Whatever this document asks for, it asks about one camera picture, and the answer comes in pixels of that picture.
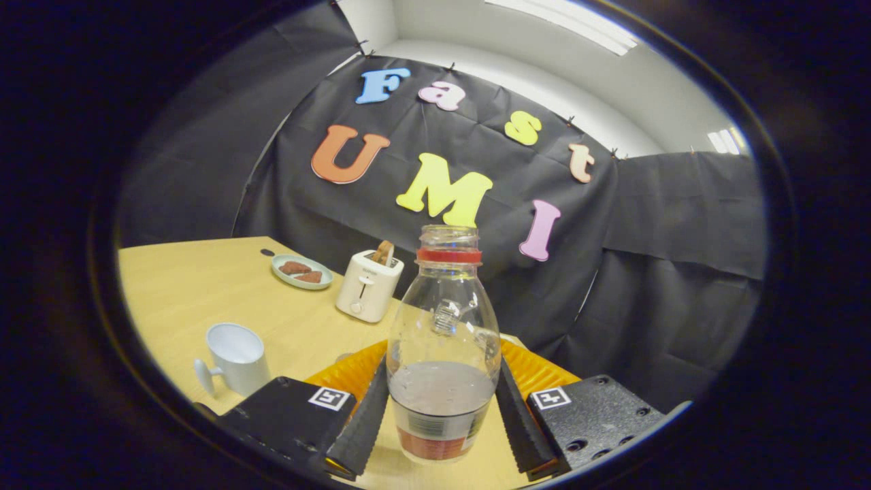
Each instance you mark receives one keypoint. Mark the white cup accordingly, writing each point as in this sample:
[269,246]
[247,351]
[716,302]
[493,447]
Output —
[238,361]

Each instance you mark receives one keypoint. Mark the small ceiling light panel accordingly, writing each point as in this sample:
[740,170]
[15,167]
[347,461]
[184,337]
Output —
[725,141]

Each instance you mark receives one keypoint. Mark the pale green plate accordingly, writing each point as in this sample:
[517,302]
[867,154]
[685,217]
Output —
[325,275]

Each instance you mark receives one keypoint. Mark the brown toast slice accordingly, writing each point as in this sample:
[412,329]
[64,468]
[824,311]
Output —
[384,253]

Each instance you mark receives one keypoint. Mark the white toaster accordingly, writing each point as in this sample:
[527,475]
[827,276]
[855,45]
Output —
[364,289]

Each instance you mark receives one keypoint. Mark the long ceiling light panel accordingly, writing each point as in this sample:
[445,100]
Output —
[571,24]

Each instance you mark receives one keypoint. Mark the black backdrop cloth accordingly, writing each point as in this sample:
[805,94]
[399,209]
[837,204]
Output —
[612,306]

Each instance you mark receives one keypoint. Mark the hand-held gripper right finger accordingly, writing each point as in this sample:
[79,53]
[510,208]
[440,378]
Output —
[520,429]

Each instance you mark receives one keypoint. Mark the wooden table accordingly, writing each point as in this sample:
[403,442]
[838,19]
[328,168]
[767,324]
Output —
[204,286]

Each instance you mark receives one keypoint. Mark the clear plastic juice bottle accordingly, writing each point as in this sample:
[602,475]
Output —
[442,327]

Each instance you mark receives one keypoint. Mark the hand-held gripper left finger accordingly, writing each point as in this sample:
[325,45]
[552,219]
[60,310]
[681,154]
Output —
[360,429]

